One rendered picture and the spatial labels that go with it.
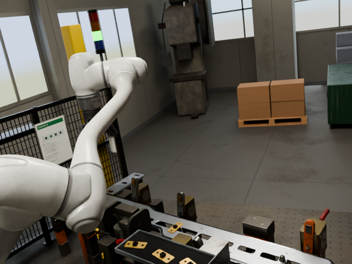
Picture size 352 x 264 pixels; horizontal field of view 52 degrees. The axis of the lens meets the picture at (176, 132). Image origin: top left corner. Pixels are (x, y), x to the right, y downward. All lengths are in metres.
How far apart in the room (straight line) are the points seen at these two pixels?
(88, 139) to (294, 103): 5.21
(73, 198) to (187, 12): 6.32
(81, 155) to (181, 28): 6.17
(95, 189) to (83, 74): 0.53
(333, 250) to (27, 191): 1.62
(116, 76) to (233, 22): 7.80
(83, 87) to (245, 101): 4.94
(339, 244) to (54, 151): 1.76
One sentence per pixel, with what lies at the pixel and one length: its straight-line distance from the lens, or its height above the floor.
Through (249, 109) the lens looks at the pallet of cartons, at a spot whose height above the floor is 0.30.
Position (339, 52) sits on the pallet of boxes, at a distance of 7.95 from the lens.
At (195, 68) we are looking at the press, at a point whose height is 0.88.
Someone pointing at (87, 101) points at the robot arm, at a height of 1.70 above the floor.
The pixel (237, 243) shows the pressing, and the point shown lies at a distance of 1.64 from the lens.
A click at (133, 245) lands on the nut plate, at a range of 1.43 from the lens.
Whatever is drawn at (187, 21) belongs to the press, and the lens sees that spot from 7.11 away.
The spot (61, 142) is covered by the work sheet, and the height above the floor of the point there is 1.28.
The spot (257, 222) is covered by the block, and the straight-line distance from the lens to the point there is 1.71.
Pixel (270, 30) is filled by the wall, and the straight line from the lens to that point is 8.24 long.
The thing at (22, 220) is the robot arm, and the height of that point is 1.54.
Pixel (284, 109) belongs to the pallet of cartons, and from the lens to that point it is 6.18.
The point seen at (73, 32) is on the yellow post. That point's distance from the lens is 2.60.
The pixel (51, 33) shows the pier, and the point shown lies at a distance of 5.01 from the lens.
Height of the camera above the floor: 1.95
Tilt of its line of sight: 18 degrees down
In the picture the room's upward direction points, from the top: 9 degrees counter-clockwise
